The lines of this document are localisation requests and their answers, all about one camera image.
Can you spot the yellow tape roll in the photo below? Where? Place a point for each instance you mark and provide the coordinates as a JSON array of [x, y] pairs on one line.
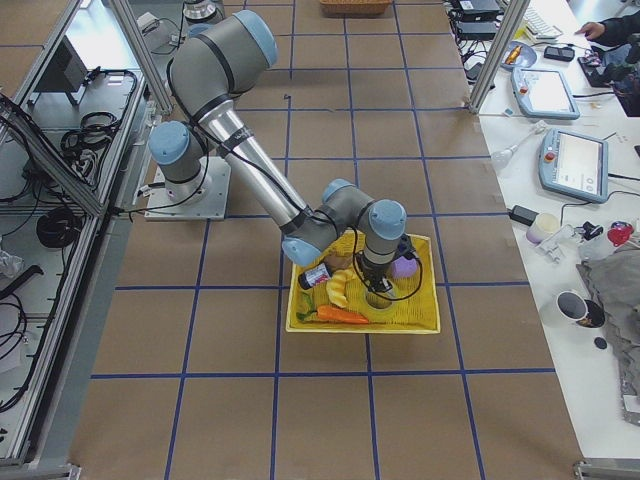
[[376, 307]]

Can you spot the person hand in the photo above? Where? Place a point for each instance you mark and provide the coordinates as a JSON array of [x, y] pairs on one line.
[[591, 30]]

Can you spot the purple foam cube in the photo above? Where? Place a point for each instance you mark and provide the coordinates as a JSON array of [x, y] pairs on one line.
[[403, 268]]

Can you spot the yellow toy croissant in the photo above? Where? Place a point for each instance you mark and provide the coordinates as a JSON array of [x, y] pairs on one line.
[[336, 287]]

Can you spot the yellow woven basket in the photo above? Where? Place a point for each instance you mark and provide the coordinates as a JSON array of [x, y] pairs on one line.
[[411, 307]]

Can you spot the orange toy carrot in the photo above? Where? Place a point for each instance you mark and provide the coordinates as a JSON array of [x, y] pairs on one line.
[[332, 314]]

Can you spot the dark bottle with label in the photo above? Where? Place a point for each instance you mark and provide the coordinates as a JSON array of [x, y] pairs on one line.
[[314, 276]]

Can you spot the black power adapter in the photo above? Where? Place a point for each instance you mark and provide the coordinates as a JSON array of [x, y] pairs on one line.
[[522, 215]]

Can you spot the light bulb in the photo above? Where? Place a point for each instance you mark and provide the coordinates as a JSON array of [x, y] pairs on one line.
[[500, 159]]

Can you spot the lavender white cup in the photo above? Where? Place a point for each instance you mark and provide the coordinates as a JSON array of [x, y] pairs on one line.
[[543, 226]]

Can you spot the white mug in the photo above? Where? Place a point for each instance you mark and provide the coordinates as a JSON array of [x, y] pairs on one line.
[[564, 308]]

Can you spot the lower teach pendant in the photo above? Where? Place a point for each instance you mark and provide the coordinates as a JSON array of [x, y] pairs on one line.
[[574, 165]]

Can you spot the teach pendant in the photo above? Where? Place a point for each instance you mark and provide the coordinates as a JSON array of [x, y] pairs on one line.
[[543, 94], [574, 165]]

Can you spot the grey cloth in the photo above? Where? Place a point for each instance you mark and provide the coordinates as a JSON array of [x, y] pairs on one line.
[[613, 283]]

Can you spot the upper teach pendant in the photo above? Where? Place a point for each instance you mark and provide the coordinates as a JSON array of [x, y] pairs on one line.
[[543, 94]]

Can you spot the red toy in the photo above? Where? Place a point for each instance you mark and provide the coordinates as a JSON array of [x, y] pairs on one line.
[[619, 233]]

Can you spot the blue bowl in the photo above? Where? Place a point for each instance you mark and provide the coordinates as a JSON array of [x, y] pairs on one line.
[[518, 54]]

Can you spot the aluminium frame post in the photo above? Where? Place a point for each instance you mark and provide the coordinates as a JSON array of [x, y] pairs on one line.
[[512, 19]]

